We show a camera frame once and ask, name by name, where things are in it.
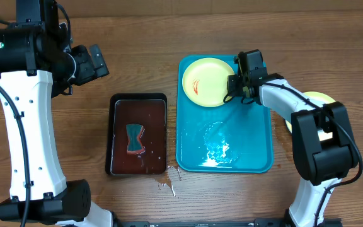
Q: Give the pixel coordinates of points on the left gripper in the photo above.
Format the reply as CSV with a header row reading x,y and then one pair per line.
x,y
89,72

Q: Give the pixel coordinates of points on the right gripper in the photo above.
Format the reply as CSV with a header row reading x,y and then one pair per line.
x,y
242,84

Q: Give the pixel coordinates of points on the yellow-green plate top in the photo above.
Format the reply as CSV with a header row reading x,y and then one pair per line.
x,y
205,81

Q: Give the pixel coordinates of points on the yellow-green plate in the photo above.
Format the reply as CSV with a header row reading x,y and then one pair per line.
x,y
326,100
205,81

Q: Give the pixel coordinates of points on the green orange sponge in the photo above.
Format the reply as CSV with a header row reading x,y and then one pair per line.
x,y
134,134

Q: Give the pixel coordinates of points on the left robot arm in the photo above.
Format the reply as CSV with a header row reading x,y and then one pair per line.
x,y
37,63

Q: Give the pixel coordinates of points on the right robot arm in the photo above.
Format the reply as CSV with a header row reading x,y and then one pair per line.
x,y
323,146

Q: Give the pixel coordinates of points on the teal plastic serving tray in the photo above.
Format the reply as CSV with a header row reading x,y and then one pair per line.
x,y
232,138

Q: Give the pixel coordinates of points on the black water basin tray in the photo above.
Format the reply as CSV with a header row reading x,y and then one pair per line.
x,y
149,110

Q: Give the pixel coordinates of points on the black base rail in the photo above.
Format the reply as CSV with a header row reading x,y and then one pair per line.
x,y
200,224

